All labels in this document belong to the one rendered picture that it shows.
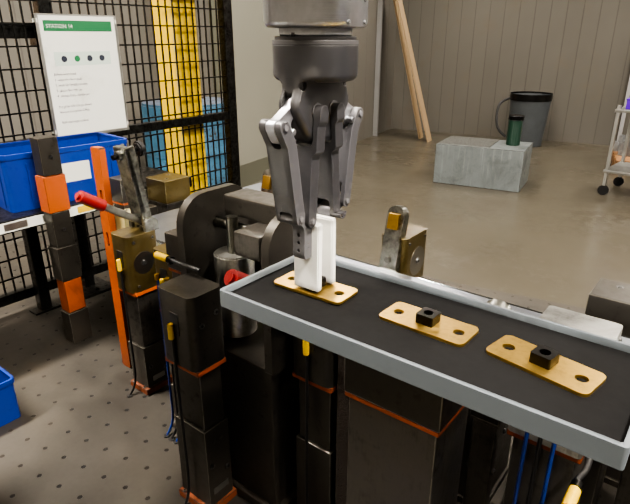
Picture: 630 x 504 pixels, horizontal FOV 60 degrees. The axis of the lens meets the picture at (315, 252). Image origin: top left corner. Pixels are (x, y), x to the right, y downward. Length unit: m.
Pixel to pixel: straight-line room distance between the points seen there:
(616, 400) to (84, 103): 1.47
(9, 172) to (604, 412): 1.23
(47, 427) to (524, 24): 8.09
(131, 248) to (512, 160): 4.79
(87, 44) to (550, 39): 7.46
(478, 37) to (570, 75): 1.38
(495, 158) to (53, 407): 4.87
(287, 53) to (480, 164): 5.20
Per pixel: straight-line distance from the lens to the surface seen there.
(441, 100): 8.90
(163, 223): 1.31
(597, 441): 0.41
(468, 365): 0.46
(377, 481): 0.58
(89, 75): 1.67
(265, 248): 0.69
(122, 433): 1.15
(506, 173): 5.61
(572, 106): 8.61
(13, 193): 1.40
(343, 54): 0.48
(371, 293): 0.56
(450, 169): 5.72
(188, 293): 0.75
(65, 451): 1.15
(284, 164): 0.47
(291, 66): 0.48
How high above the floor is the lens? 1.40
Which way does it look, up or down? 22 degrees down
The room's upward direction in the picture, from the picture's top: straight up
